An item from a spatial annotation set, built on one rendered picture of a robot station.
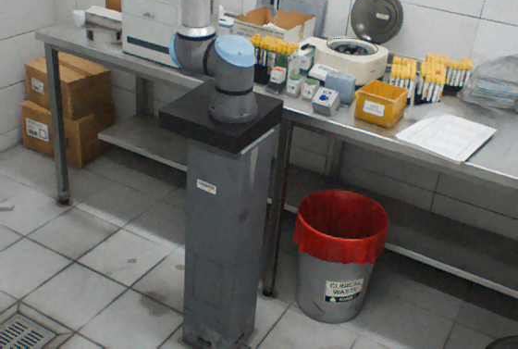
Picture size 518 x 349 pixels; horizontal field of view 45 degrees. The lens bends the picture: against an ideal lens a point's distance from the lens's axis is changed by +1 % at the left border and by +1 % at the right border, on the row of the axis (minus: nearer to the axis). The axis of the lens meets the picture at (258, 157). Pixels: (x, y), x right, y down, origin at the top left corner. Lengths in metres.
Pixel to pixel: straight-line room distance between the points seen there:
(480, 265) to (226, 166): 1.19
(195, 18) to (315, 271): 1.09
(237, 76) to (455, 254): 1.27
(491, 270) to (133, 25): 1.68
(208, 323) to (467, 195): 1.24
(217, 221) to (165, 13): 0.82
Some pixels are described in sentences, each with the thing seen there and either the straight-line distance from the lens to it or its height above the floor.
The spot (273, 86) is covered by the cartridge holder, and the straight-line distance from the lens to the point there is 2.27.
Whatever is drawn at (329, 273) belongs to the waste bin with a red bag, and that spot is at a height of 0.27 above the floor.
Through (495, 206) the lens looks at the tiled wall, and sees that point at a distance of 2.83.
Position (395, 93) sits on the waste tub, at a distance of 2.20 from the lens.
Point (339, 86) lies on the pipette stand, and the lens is 2.21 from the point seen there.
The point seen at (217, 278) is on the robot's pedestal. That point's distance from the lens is 2.16.
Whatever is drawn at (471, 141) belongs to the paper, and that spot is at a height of 0.89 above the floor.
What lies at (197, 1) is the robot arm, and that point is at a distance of 1.83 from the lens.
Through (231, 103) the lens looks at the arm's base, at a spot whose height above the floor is 1.00.
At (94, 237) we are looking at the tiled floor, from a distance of 2.97.
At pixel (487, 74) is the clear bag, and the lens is 2.42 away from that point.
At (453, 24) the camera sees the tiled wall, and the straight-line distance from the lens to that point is 2.60.
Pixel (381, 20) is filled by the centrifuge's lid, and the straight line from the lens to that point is 2.63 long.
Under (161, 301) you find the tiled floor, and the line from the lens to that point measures 2.62.
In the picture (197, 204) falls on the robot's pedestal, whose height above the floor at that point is 0.63.
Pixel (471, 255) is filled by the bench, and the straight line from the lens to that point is 2.68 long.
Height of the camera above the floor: 1.76
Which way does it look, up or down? 29 degrees down
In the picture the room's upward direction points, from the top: 5 degrees clockwise
